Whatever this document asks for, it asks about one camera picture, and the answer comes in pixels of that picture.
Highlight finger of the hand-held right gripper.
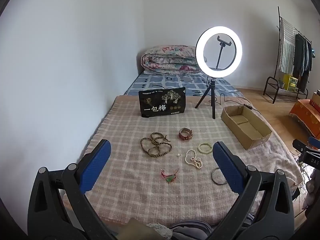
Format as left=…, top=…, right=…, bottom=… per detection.
left=292, top=136, right=320, bottom=151

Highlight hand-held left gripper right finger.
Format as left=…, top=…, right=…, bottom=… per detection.
left=209, top=141, right=295, bottom=240

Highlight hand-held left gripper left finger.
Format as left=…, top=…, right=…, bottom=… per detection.
left=27, top=139, right=118, bottom=240

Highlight black bangle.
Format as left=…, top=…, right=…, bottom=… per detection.
left=211, top=167, right=227, bottom=186

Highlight pale green bead bracelet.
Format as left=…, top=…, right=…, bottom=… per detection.
left=197, top=142, right=213, bottom=154

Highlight pearl necklace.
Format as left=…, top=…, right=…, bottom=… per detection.
left=184, top=149, right=203, bottom=170

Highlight cardboard box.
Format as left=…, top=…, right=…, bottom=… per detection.
left=220, top=105, right=272, bottom=150

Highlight wooden bead necklace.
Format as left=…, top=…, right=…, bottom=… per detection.
left=140, top=132, right=173, bottom=158

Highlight brown strap wristwatch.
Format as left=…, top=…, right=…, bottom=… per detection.
left=179, top=128, right=193, bottom=141

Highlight red green string ornament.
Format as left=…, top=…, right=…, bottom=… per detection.
left=161, top=169, right=180, bottom=185

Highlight orange box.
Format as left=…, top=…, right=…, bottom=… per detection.
left=289, top=99, right=320, bottom=140

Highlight plaid pink blanket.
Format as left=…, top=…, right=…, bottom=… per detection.
left=62, top=95, right=304, bottom=227

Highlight yellow box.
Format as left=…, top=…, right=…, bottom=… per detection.
left=282, top=74, right=298, bottom=92

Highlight black metal clothes rack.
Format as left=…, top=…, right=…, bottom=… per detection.
left=263, top=6, right=313, bottom=104

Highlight black tripod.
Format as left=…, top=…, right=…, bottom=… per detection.
left=195, top=78, right=222, bottom=119

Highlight person's striped pants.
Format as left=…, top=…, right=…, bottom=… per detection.
left=170, top=220, right=213, bottom=240

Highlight dark hanging clothes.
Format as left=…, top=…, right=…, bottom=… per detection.
left=292, top=34, right=313, bottom=90

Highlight black snack bag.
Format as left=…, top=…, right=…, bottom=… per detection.
left=139, top=87, right=187, bottom=118

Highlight striped hanging towel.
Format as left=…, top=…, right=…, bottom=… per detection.
left=279, top=17, right=297, bottom=73

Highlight blue patterned bed sheet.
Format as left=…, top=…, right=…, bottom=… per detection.
left=124, top=71, right=244, bottom=98

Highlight black phone holder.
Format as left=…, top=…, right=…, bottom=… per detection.
left=215, top=35, right=232, bottom=70

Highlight folded floral quilt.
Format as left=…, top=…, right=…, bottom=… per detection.
left=141, top=45, right=204, bottom=75

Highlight black ring light cable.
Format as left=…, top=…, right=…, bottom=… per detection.
left=206, top=76, right=260, bottom=114

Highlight white ring light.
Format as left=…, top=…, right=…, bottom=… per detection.
left=195, top=26, right=242, bottom=75

